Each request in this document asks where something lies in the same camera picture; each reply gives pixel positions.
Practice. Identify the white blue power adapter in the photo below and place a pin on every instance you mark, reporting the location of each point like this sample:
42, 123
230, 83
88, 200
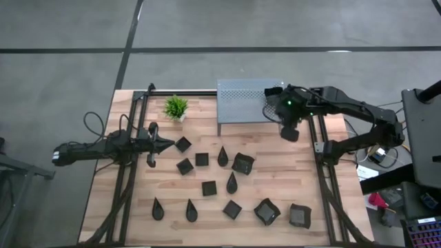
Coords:
379, 153

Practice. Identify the white paper sheet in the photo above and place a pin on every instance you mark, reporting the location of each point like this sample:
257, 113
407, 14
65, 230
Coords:
366, 172

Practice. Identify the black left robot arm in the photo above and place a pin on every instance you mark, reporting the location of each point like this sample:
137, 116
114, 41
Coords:
86, 151

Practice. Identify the backlit computer keyboard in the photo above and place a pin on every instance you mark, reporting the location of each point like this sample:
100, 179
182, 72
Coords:
425, 236

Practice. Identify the green plant in white pot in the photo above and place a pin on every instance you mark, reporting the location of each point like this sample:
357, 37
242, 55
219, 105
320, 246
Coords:
175, 107

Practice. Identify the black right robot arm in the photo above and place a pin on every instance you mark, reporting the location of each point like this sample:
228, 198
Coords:
344, 103

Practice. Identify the red cloth item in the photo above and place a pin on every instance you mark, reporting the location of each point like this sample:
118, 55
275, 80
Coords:
376, 199

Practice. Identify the grey metal stand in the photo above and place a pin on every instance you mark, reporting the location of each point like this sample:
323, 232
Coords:
20, 167

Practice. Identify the dark grey side desk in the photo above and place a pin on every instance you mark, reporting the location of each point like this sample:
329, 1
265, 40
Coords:
423, 137

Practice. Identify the black round pole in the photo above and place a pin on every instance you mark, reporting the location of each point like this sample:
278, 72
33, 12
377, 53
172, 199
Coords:
430, 92

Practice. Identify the grey perforated metal shelf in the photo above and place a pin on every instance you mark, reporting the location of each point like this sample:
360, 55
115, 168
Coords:
241, 103

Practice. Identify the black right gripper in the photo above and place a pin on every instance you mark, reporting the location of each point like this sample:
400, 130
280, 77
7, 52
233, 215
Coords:
290, 133

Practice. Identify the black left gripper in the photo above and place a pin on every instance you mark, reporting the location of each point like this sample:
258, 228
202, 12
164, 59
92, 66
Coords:
147, 146

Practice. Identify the black desk beam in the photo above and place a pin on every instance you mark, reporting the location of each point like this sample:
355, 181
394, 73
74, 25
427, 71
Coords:
386, 179

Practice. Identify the black mini teardrop plate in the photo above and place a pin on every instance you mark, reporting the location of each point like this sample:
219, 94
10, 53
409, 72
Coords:
191, 213
158, 211
232, 186
223, 159

